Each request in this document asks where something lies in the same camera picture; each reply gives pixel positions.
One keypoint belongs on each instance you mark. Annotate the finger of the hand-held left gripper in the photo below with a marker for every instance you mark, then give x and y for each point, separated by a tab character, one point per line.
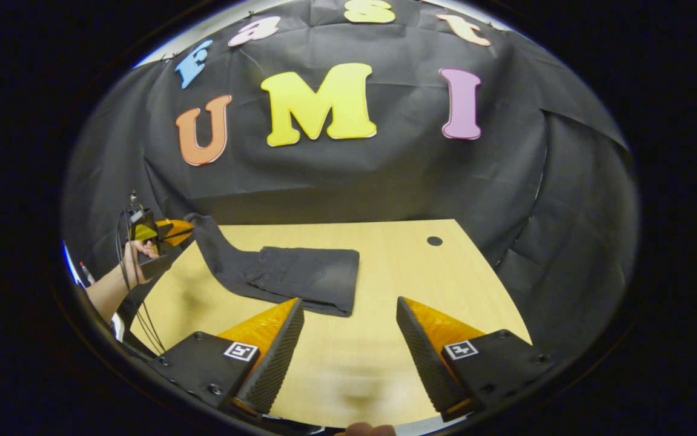
180	224
175	238

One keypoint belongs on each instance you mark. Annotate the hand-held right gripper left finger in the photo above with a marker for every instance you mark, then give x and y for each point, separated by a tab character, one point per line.
272	363

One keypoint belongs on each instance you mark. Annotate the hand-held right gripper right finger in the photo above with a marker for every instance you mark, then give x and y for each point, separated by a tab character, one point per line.
427	363

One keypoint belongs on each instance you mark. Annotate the dark grey jeans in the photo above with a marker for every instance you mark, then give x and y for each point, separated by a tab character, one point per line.
306	272

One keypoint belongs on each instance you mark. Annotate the small red white object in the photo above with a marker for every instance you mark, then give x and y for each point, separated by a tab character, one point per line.
86	272

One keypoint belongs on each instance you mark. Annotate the black backdrop cloth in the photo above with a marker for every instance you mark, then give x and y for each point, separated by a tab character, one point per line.
384	175

